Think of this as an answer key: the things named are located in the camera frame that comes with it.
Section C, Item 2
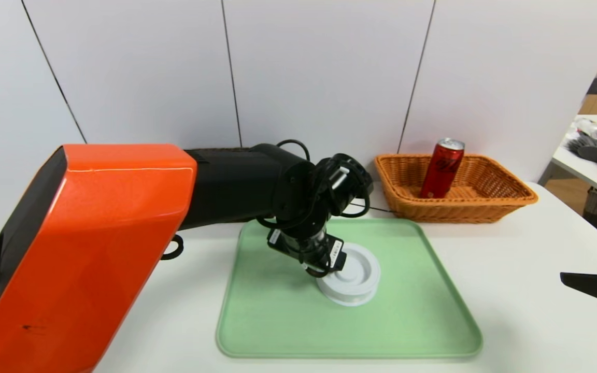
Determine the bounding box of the red soda can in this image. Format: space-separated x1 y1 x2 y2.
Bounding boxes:
420 138 466 199

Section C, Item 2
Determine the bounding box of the orange wicker basket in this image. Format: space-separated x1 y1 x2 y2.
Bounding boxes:
375 153 539 224

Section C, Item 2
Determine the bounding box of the light green plastic tray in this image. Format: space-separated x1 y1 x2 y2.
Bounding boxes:
216 218 484 359

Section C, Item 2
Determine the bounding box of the white side table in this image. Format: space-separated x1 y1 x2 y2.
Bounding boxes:
552 115 597 203

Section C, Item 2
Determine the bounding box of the grey brush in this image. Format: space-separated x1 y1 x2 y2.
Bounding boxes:
568 134 597 165

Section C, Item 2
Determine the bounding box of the clear plastic bottle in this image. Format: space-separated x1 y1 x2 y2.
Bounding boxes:
576 118 597 140

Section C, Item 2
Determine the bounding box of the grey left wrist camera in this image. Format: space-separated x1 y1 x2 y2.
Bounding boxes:
315 154 374 216

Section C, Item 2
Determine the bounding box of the black camera cable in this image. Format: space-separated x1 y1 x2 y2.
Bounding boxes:
277 139 311 161

